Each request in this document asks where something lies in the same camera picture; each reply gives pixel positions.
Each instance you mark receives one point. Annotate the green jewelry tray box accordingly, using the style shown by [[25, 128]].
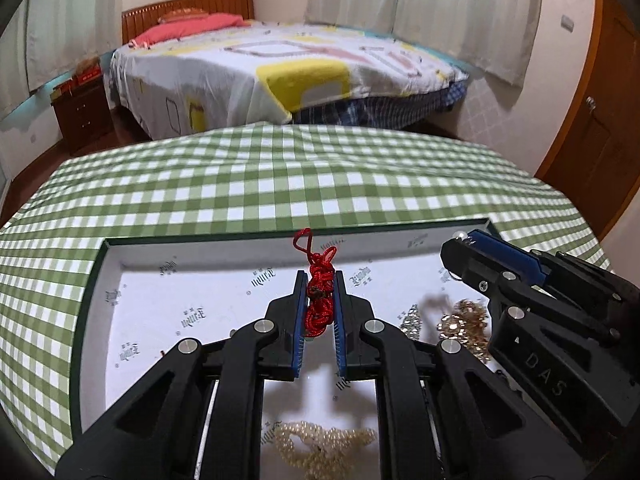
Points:
[[210, 305]]

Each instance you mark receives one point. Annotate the wall switch plate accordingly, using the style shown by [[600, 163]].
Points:
[[567, 22]]

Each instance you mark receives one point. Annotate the metal door knob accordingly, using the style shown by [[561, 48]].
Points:
[[591, 104]]

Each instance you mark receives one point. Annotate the rhinestone brooch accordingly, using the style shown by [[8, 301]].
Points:
[[411, 320]]

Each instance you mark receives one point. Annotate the dark wooden nightstand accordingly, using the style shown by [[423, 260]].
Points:
[[82, 115]]

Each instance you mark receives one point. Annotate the brown wooden door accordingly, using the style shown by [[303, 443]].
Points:
[[605, 125]]

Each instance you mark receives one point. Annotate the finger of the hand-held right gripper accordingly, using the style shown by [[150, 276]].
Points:
[[510, 255], [480, 267]]

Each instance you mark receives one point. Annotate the orange patterned pillow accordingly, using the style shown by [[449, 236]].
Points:
[[182, 14]]

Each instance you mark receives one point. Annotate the pink pillow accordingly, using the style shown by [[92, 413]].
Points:
[[195, 27]]

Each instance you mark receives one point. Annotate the red box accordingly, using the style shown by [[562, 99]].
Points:
[[89, 74]]

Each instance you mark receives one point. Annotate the bed with patterned sheet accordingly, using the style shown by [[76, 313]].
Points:
[[225, 75]]

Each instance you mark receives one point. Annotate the gold sequin jewelry piece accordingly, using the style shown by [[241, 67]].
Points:
[[462, 325]]

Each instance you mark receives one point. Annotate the wooden bed headboard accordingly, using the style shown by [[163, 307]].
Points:
[[165, 5]]

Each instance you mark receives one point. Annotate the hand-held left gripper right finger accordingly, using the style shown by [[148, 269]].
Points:
[[341, 320]]

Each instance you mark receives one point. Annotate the blue plaid bed sheet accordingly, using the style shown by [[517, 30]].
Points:
[[390, 107]]

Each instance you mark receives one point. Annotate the green checked tablecloth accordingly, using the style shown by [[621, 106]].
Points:
[[250, 175]]

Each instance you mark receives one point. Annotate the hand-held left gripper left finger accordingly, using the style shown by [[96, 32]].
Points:
[[299, 320]]

